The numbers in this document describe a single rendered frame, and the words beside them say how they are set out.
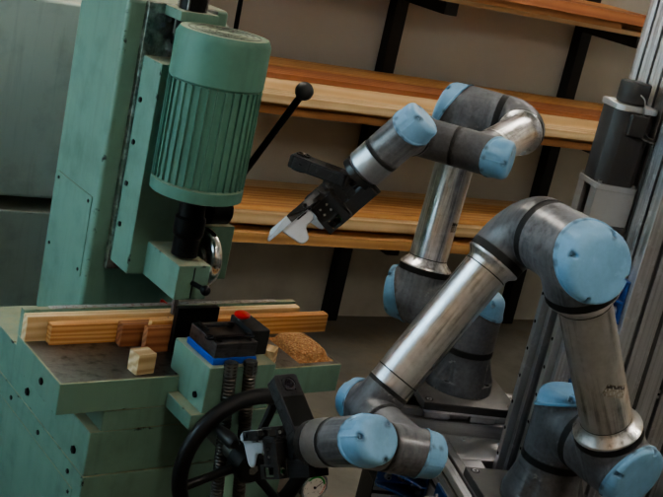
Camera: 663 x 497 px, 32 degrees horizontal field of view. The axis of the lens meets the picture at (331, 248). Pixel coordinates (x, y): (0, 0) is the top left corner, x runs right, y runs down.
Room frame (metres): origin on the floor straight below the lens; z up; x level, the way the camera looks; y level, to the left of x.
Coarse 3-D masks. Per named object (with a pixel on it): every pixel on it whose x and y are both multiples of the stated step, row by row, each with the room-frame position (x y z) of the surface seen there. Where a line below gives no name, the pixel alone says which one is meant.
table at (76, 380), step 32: (32, 352) 1.89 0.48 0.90; (64, 352) 1.92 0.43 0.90; (96, 352) 1.95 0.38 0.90; (128, 352) 1.98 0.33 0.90; (160, 352) 2.01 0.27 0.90; (32, 384) 1.88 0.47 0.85; (64, 384) 1.79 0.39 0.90; (96, 384) 1.83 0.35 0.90; (128, 384) 1.87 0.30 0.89; (160, 384) 1.91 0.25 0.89; (320, 384) 2.13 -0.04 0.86; (192, 416) 1.85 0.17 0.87; (256, 416) 1.93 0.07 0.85
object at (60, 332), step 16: (64, 320) 1.97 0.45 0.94; (80, 320) 1.98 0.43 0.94; (96, 320) 2.00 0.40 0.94; (112, 320) 2.02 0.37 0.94; (272, 320) 2.23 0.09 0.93; (288, 320) 2.26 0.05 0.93; (304, 320) 2.28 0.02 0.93; (320, 320) 2.31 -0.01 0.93; (48, 336) 1.94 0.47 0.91; (64, 336) 1.95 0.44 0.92; (80, 336) 1.97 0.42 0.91; (96, 336) 1.99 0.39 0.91; (112, 336) 2.01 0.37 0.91
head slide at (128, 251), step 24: (144, 72) 2.17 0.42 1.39; (168, 72) 2.13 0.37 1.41; (144, 96) 2.16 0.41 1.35; (144, 120) 2.14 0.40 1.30; (144, 144) 2.13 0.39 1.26; (144, 168) 2.12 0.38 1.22; (144, 192) 2.13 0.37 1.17; (120, 216) 2.17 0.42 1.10; (144, 216) 2.13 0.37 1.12; (168, 216) 2.16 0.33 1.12; (120, 240) 2.16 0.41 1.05; (144, 240) 2.14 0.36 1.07; (168, 240) 2.17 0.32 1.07; (120, 264) 2.14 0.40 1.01
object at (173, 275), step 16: (160, 256) 2.10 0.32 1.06; (176, 256) 2.08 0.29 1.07; (144, 272) 2.14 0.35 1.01; (160, 272) 2.09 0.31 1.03; (176, 272) 2.04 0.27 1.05; (192, 272) 2.06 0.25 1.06; (208, 272) 2.08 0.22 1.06; (160, 288) 2.08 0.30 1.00; (176, 288) 2.04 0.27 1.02; (192, 288) 2.06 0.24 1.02
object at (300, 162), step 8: (296, 152) 2.08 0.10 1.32; (296, 160) 2.04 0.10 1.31; (304, 160) 2.04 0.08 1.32; (312, 160) 2.05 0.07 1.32; (320, 160) 2.08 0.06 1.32; (296, 168) 2.04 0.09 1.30; (304, 168) 2.04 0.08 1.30; (312, 168) 2.04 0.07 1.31; (320, 168) 2.04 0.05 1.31; (328, 168) 2.03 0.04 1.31; (336, 168) 2.06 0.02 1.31; (320, 176) 2.03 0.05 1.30; (328, 176) 2.03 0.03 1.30; (336, 176) 2.03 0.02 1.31; (344, 176) 2.03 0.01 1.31; (336, 184) 2.03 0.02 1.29
